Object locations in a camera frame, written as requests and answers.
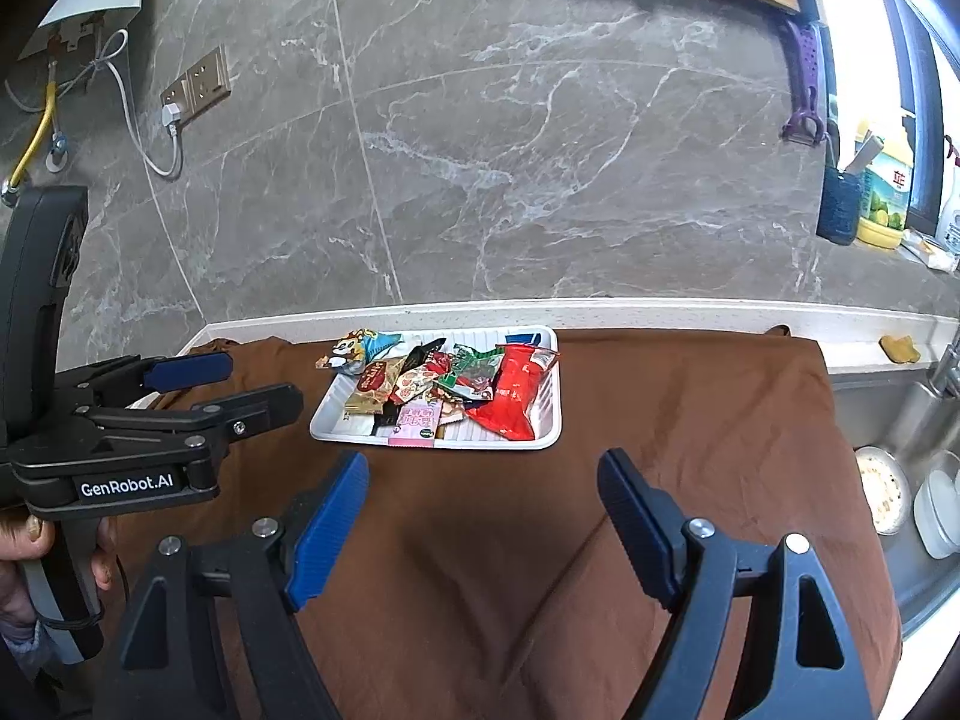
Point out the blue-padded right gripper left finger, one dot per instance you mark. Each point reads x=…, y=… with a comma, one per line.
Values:
x=317, y=525

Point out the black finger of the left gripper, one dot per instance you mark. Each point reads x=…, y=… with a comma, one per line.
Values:
x=249, y=414

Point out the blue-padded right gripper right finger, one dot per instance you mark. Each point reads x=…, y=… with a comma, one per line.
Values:
x=649, y=524

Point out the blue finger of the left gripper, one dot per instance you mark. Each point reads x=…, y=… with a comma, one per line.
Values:
x=171, y=374

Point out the pink snack packet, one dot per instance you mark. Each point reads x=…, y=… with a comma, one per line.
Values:
x=416, y=424

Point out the beige red-logo snack packet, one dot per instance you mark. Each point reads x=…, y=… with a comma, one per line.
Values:
x=374, y=387

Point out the light blue cartoon snack packet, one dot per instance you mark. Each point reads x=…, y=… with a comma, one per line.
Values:
x=351, y=354

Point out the dark red candy packet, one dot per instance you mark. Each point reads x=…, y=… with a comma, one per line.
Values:
x=419, y=379

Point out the red chips bag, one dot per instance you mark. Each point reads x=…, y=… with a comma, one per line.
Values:
x=523, y=369

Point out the green seaweed snack packet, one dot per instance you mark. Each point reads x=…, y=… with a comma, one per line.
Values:
x=473, y=373

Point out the white black snack bag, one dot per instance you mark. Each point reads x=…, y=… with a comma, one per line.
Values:
x=418, y=354

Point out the blue cake snack packet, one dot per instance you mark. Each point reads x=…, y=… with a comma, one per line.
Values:
x=530, y=338

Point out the grey sleeved left forearm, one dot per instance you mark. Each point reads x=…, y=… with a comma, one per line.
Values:
x=29, y=646

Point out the person's left hand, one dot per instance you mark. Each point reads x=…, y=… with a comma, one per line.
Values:
x=27, y=538

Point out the white plastic tray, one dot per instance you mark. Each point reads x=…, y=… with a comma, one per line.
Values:
x=330, y=424

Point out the brown tablecloth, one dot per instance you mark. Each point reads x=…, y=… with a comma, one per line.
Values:
x=491, y=584

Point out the white bowl in sink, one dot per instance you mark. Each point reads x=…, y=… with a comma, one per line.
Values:
x=885, y=488

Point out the yellow sponge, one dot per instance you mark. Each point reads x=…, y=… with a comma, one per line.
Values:
x=900, y=350

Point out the blue utensil holder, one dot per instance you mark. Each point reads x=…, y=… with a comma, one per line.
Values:
x=839, y=207

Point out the green yellow dish soap bottle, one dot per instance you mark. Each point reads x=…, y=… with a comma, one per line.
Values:
x=886, y=187

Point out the purple hanging utensil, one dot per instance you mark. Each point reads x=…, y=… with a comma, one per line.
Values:
x=803, y=50

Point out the brass wall socket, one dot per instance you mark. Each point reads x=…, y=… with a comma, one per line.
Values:
x=202, y=85

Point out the white wall appliance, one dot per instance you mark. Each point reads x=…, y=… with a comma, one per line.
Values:
x=68, y=21

